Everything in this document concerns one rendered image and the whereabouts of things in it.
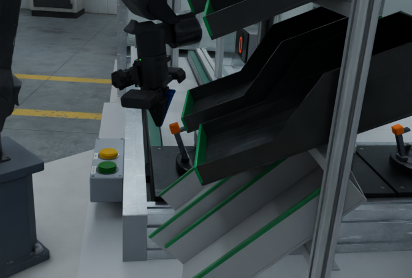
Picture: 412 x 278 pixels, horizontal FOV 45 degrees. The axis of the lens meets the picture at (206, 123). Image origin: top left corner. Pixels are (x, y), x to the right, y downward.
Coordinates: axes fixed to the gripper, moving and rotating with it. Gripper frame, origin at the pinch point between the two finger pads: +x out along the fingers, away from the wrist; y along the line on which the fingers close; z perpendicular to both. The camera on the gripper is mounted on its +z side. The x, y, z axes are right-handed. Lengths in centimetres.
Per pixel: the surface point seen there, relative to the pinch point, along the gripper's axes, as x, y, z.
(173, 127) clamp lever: 3.4, 0.0, -3.2
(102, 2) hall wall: 98, -687, 432
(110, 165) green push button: 11.5, 4.7, 10.2
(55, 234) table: 21.2, 17.8, 16.7
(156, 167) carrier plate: 12.8, 1.1, 1.2
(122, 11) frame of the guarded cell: -7, -69, 44
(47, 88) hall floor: 106, -278, 252
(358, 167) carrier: 18.3, -19.1, -39.4
